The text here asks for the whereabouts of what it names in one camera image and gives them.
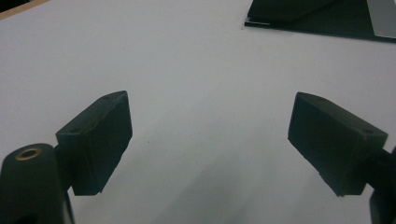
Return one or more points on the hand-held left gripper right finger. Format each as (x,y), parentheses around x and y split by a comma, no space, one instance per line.
(333,146)

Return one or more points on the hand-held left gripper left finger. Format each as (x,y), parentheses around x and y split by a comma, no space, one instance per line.
(93,146)

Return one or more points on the white table cover sheet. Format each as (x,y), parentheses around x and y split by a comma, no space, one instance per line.
(199,77)

